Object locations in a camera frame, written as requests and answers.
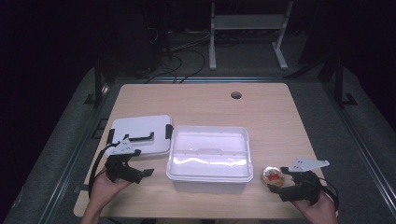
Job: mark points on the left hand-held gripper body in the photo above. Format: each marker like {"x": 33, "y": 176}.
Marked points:
{"x": 120, "y": 169}

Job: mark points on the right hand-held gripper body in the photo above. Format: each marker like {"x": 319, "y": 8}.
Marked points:
{"x": 306, "y": 186}

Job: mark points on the round gold and red snack cup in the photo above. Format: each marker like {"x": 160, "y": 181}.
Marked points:
{"x": 273, "y": 176}

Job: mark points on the white plastic storage box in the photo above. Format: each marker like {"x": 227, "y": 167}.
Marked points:
{"x": 208, "y": 146}

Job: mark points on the person's left hand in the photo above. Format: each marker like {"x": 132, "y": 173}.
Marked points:
{"x": 107, "y": 188}

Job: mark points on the person's right hand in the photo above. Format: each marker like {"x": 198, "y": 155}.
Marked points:
{"x": 320, "y": 210}

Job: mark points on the grey metal stand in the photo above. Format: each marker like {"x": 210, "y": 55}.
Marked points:
{"x": 249, "y": 21}

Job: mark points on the black metal post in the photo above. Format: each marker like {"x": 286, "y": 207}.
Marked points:
{"x": 99, "y": 84}
{"x": 341, "y": 84}

